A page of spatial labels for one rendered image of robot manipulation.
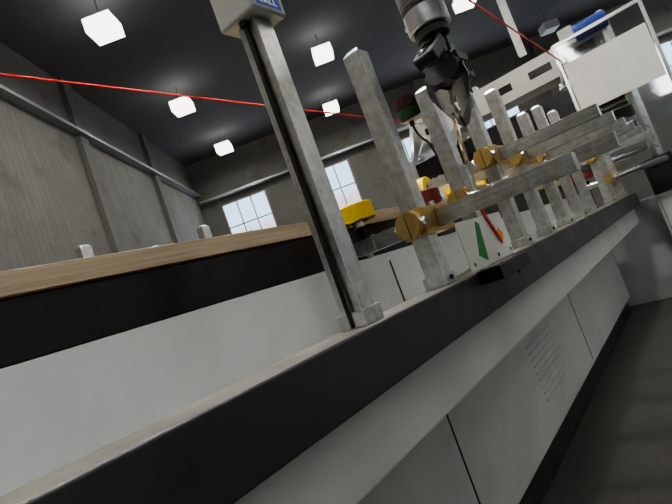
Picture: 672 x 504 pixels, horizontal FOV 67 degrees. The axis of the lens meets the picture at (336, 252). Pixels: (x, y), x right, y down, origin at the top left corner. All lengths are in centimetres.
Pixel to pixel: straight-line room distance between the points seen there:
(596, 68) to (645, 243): 114
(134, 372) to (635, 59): 335
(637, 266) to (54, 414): 353
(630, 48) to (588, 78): 26
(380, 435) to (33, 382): 41
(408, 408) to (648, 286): 318
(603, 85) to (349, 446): 323
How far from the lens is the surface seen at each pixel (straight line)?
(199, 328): 76
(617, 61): 366
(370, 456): 67
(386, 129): 93
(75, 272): 69
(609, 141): 110
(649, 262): 380
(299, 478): 58
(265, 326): 84
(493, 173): 137
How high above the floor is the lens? 76
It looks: 4 degrees up
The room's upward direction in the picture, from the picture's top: 20 degrees counter-clockwise
